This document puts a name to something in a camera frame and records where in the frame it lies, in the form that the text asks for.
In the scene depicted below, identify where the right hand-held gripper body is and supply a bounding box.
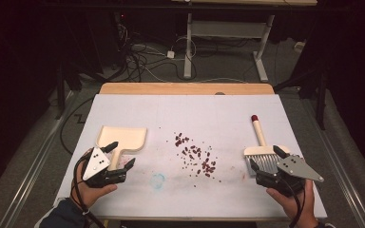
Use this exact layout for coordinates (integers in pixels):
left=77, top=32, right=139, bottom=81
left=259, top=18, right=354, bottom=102
left=256, top=155, right=325, bottom=197

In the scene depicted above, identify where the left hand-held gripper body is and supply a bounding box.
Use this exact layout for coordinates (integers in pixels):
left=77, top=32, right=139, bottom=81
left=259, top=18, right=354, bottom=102
left=82, top=147, right=128, bottom=188

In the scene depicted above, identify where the cream dustpan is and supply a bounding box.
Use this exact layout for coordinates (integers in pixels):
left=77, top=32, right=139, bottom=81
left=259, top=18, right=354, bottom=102
left=95, top=125, right=148, bottom=171

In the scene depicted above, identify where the cream brush with red tip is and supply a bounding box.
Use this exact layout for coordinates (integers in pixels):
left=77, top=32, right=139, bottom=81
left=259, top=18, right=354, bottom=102
left=242, top=114, right=291, bottom=177

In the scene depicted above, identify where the pile of red beans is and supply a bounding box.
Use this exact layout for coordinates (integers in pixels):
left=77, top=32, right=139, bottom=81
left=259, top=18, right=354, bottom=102
left=158, top=126, right=222, bottom=184

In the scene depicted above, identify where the person's left hand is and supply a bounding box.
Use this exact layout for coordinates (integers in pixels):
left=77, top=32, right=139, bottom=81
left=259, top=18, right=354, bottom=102
left=70, top=148, right=118, bottom=208

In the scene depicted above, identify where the person's right hand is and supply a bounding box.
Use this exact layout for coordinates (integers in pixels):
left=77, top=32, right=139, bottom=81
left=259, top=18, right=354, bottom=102
left=265, top=180, right=317, bottom=224

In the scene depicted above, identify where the black metal stand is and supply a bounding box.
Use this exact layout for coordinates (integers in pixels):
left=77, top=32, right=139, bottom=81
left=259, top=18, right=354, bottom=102
left=54, top=56, right=84, bottom=121
left=274, top=61, right=328, bottom=131

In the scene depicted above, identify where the white board sheet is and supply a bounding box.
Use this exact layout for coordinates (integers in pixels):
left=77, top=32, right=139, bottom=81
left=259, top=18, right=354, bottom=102
left=55, top=93, right=328, bottom=220

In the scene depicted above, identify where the wooden table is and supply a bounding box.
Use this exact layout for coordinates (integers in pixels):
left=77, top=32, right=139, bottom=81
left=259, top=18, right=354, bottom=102
left=55, top=82, right=328, bottom=222

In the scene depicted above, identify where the white power strip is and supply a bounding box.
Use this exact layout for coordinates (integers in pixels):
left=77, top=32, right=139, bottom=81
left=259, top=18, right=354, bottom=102
left=294, top=40, right=307, bottom=53

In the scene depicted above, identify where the left hand-held gripper cable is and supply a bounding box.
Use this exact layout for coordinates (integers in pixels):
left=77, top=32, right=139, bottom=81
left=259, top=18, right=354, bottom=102
left=70, top=156, right=106, bottom=228

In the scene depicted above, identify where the hand-held gripper cable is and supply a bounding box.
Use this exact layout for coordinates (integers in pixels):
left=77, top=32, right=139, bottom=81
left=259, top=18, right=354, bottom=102
left=279, top=177, right=307, bottom=228
left=70, top=156, right=106, bottom=228

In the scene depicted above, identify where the right hand-held gripper cable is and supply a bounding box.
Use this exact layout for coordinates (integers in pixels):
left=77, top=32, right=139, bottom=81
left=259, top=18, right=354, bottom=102
left=279, top=177, right=307, bottom=228

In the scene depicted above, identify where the metal floor rail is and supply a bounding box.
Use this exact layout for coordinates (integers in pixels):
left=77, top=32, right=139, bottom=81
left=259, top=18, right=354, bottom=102
left=0, top=90, right=79, bottom=228
left=300, top=98, right=365, bottom=228

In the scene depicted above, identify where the black floor cable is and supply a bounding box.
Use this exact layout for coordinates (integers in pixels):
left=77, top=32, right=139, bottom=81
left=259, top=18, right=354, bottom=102
left=59, top=96, right=95, bottom=156

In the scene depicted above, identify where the tangle of floor cables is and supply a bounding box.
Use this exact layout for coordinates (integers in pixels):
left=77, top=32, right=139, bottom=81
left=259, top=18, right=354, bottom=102
left=115, top=22, right=199, bottom=84

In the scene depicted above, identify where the white table frame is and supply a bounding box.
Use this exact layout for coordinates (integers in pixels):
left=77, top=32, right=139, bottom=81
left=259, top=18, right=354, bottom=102
left=170, top=0, right=318, bottom=84

